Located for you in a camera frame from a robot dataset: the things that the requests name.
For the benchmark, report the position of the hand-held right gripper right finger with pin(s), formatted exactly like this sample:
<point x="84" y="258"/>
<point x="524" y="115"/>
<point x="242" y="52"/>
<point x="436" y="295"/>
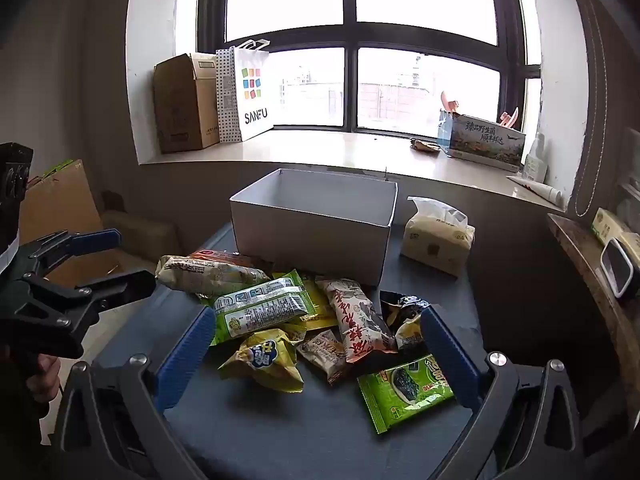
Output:
<point x="447" y="360"/>

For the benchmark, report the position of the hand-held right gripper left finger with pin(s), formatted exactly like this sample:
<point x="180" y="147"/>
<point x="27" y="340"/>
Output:
<point x="184" y="357"/>

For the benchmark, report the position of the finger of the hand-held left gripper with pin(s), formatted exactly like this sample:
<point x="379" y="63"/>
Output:
<point x="130" y="284"/>
<point x="97" y="239"/>

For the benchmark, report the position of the green seaweed snack packet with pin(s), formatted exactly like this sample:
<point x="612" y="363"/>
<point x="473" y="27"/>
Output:
<point x="400" y="392"/>

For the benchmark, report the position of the dark blue snack packet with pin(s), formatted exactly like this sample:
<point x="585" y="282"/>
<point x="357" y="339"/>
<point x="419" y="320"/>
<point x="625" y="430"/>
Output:
<point x="405" y="317"/>

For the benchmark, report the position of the puffed yellow snack packet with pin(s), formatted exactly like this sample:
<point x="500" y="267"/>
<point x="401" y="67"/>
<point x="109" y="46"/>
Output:
<point x="262" y="360"/>

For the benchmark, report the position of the cream snack packet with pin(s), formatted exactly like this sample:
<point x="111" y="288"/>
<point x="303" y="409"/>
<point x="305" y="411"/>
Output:
<point x="210" y="275"/>

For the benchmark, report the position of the green and white snack packet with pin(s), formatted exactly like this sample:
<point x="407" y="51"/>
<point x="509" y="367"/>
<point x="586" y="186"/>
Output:
<point x="260" y="307"/>

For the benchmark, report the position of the orange snack packet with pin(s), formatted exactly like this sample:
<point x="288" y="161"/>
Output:
<point x="225" y="258"/>

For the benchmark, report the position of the red and white snack packet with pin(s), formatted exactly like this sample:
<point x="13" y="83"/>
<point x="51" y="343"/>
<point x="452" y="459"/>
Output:
<point x="357" y="320"/>

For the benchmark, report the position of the small brown snack packet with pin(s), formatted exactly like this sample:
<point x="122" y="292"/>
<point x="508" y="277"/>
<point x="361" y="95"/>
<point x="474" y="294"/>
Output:
<point x="322" y="355"/>

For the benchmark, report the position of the white cardboard box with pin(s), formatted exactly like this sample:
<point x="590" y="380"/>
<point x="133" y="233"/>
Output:
<point x="310" y="240"/>

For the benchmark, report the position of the person's left hand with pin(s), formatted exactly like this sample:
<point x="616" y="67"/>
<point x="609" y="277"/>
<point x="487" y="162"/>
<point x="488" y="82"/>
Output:
<point x="47" y="377"/>

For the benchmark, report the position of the open brown cardboard box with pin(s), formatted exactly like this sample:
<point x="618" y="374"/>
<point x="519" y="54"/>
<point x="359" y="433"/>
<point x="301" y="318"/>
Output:
<point x="65" y="200"/>

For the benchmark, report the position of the beige tissue pack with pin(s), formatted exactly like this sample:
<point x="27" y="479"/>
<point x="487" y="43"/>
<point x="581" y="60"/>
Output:
<point x="437" y="245"/>

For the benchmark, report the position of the brown cardboard carton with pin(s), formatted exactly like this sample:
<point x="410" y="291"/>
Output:
<point x="182" y="105"/>

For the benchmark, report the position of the wooden side table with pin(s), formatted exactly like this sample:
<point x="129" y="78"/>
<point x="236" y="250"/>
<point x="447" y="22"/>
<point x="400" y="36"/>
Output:
<point x="580" y="260"/>

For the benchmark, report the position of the white tube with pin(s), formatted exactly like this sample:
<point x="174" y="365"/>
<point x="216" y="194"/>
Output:
<point x="537" y="189"/>

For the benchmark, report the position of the white and black device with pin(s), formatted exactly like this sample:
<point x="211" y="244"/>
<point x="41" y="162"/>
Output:
<point x="617" y="265"/>

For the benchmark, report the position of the green and white box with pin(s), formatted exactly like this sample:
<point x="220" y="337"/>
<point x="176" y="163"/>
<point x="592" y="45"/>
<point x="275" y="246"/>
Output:
<point x="607" y="225"/>

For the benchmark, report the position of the white paper shopping bag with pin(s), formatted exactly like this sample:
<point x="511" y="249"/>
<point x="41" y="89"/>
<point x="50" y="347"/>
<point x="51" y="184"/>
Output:
<point x="250" y="95"/>

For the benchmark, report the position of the brown crumpled wrapper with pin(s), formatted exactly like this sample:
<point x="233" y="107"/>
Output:
<point x="425" y="146"/>

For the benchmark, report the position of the white pouch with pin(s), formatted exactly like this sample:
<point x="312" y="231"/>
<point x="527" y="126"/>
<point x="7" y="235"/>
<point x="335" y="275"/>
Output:
<point x="535" y="160"/>

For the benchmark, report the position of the printed blue carton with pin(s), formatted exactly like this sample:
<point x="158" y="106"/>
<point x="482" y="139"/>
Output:
<point x="482" y="140"/>

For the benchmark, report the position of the black framed window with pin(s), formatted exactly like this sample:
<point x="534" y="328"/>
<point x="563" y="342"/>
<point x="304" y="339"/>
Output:
<point x="350" y="35"/>

